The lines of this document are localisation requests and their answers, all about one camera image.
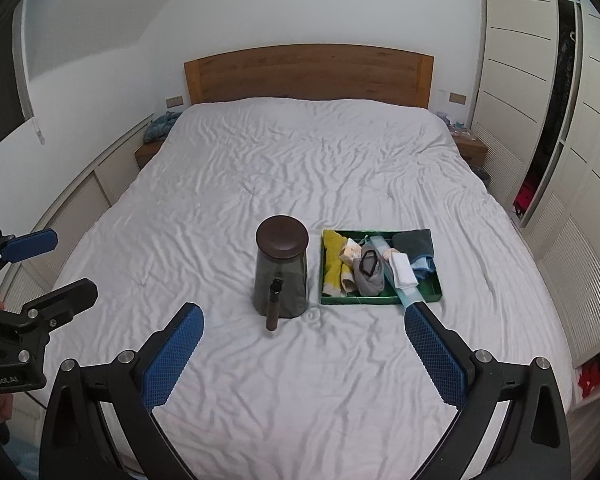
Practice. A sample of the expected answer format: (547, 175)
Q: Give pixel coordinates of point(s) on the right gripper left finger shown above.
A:
(76, 441)

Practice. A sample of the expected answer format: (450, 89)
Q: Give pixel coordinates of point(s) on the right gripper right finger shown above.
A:
(533, 440)

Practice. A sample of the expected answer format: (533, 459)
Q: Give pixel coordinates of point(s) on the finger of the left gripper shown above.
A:
(57, 308)
(15, 249)

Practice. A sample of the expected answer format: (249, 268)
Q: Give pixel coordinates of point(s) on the white cloth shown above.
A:
(403, 276)

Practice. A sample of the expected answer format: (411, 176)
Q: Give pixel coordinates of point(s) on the beige sponge puff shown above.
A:
(392, 253)

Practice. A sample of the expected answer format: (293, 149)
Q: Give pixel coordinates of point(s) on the black hair band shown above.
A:
(369, 263)

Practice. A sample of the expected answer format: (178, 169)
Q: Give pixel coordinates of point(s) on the clear plastic zip bag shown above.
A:
(407, 297)

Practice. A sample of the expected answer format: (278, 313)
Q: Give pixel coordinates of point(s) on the grey drawstring pouch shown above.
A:
(369, 287)

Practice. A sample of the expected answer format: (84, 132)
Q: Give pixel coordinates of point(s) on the tissue pack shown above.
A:
(350, 251)

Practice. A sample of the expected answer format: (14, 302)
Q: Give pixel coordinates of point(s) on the left wooden nightstand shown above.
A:
(146, 152)

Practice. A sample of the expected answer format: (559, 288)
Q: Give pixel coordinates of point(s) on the wooden nightstand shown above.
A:
(146, 152)
(473, 151)

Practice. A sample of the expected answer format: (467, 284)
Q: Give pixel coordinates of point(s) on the teal knitted cloth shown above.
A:
(159, 128)

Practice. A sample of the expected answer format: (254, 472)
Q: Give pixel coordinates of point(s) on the light blue cloth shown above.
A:
(423, 267)

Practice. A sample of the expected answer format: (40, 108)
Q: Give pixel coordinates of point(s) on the dark green towel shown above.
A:
(415, 244)

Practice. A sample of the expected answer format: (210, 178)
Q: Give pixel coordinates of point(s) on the yellow cloth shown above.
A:
(333, 243)

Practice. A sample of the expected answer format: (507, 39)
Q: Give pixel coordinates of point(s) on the right wooden nightstand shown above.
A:
(473, 151)

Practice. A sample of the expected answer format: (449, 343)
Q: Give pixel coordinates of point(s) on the white wardrobe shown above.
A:
(538, 112)

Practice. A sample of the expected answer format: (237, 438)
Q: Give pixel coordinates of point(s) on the wooden headboard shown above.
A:
(317, 72)

